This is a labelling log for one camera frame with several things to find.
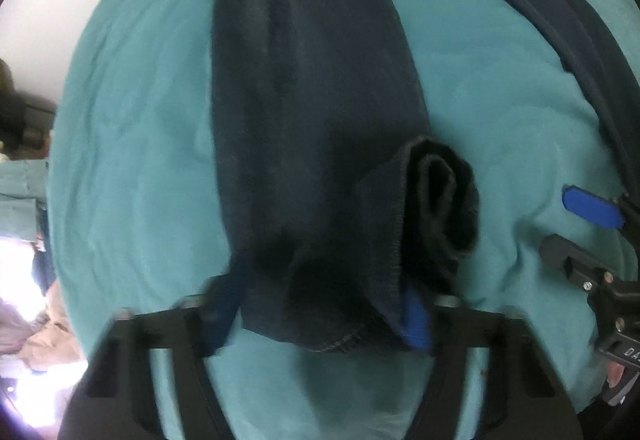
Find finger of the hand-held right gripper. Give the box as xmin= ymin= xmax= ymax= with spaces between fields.
xmin=539 ymin=233 xmax=623 ymax=293
xmin=561 ymin=183 xmax=640 ymax=232

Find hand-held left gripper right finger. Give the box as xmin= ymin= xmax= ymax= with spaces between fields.
xmin=400 ymin=285 xmax=582 ymax=440

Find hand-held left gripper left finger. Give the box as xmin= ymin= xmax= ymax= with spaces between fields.
xmin=59 ymin=265 xmax=247 ymax=440

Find dark blue denim pants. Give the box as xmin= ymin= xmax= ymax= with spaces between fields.
xmin=209 ymin=0 xmax=640 ymax=354

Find person's right hand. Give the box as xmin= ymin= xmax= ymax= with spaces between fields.
xmin=606 ymin=362 xmax=628 ymax=392

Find teal bed sheet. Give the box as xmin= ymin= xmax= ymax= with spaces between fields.
xmin=44 ymin=0 xmax=640 ymax=440

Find beige cloth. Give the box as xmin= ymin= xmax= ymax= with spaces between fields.
xmin=0 ymin=290 xmax=81 ymax=371

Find teal folded cloth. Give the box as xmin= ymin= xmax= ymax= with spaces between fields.
xmin=0 ymin=159 xmax=51 ymax=246

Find dark furniture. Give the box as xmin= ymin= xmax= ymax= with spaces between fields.
xmin=0 ymin=90 xmax=57 ymax=156

